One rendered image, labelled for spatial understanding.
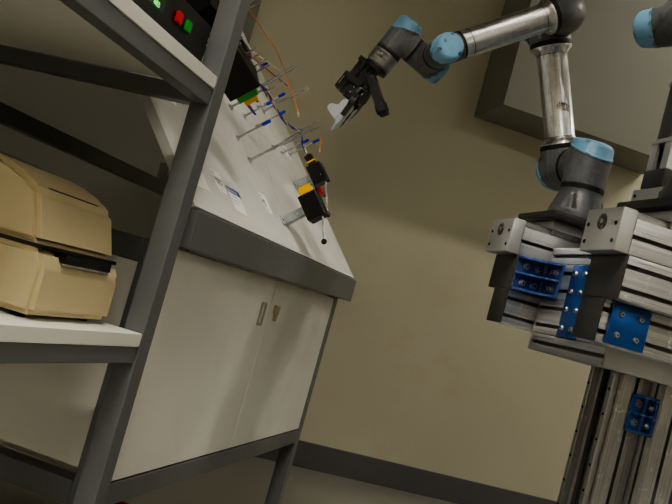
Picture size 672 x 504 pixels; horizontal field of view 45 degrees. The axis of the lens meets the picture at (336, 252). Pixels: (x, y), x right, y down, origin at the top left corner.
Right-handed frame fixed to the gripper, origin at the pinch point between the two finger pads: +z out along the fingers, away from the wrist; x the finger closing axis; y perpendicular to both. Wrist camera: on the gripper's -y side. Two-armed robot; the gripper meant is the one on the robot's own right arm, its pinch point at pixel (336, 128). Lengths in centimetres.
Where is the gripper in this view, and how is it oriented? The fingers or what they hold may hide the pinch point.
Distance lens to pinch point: 226.9
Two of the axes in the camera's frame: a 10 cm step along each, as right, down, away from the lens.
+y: -7.5, -6.3, 2.0
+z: -6.3, 7.7, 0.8
